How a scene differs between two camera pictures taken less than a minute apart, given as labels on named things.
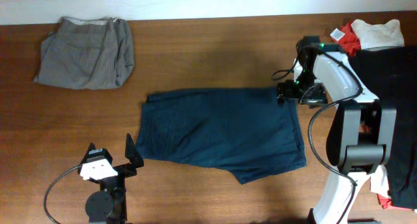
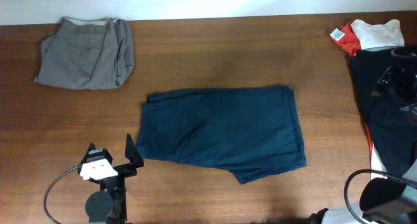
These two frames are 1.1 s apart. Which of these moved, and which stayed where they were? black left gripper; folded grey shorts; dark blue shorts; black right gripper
Moved: black right gripper
Stayed: black left gripper; dark blue shorts; folded grey shorts
